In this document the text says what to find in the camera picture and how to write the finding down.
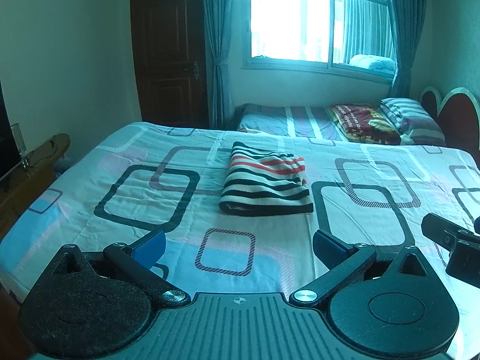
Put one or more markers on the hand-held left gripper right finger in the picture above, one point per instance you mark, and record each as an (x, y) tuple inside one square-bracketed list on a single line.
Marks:
[(327, 248)]

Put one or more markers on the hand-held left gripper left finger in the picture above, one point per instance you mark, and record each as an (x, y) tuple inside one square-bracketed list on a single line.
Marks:
[(150, 248)]

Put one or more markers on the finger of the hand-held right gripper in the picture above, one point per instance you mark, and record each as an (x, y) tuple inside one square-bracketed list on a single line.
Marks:
[(442, 230)]

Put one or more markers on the striped knit sweater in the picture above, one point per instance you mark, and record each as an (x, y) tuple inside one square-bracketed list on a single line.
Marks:
[(262, 187)]

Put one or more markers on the bed with geometric patterned sheet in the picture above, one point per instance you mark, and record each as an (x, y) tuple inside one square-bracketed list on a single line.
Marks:
[(112, 195)]

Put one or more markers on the red heart-shaped headboard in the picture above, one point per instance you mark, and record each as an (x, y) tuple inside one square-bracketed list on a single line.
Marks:
[(457, 120)]

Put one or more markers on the striped pillow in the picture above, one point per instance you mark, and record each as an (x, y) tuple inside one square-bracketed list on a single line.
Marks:
[(408, 116)]

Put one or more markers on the folded maroon blanket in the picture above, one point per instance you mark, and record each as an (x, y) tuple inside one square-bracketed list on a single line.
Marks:
[(360, 123)]

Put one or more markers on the wooden cabinet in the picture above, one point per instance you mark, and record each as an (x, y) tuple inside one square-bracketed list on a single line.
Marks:
[(22, 195)]

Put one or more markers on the bed with striped sheet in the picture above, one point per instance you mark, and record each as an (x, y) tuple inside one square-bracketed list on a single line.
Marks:
[(270, 118)]

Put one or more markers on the small clear stand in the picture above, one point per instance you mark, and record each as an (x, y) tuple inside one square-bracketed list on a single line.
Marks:
[(18, 138)]

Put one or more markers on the black television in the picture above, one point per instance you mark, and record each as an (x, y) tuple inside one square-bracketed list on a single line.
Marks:
[(5, 138)]

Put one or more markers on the folded light blue quilt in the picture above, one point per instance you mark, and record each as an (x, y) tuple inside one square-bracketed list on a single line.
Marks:
[(371, 63)]

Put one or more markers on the dark wooden door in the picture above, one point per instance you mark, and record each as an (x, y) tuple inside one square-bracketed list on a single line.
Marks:
[(165, 63)]

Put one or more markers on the teal curtain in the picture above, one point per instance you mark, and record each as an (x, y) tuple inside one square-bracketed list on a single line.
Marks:
[(405, 26), (217, 45)]

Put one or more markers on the window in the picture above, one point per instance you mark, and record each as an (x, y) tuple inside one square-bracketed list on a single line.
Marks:
[(285, 26)]

